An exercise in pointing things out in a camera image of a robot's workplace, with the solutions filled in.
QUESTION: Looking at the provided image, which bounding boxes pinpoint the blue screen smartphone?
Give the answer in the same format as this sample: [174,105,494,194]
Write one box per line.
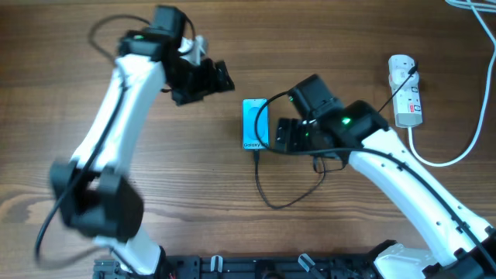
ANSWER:
[242,98,269,150]

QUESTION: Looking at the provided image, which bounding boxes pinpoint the black charger cable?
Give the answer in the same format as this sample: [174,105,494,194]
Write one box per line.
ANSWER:
[253,61,419,211]

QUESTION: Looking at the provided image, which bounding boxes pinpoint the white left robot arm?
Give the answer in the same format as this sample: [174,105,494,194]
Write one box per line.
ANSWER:
[50,5,235,278]

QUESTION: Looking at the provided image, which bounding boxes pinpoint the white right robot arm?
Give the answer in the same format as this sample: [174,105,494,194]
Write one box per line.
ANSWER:
[283,74,495,278]

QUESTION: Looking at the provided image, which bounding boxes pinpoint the white charger plug adapter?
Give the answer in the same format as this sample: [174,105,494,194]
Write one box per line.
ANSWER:
[389,66,419,90]

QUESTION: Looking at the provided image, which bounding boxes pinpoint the white power strip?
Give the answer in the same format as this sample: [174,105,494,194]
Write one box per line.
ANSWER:
[388,54,422,128]

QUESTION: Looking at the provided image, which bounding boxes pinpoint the white power strip cable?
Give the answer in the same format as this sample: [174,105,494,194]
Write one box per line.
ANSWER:
[407,0,496,168]

